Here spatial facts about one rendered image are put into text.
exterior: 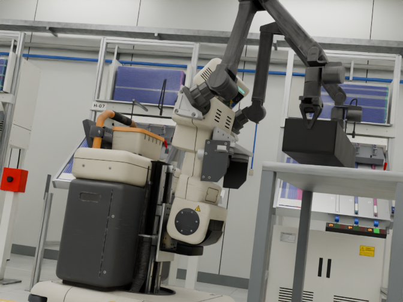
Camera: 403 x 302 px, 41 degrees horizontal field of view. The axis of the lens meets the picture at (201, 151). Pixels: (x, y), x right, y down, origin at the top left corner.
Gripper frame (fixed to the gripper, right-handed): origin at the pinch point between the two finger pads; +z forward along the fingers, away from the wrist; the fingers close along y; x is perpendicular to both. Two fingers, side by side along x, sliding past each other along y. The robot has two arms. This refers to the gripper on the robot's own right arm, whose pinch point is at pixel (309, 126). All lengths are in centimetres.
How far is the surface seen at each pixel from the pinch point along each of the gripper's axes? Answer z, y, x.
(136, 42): -97, 172, 173
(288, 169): 15.3, -6.6, 3.8
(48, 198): 30, 119, 191
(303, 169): 15.2, -6.6, -0.8
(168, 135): -25, 166, 132
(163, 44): -97, 176, 152
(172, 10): -185, 311, 218
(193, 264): 61, 146, 94
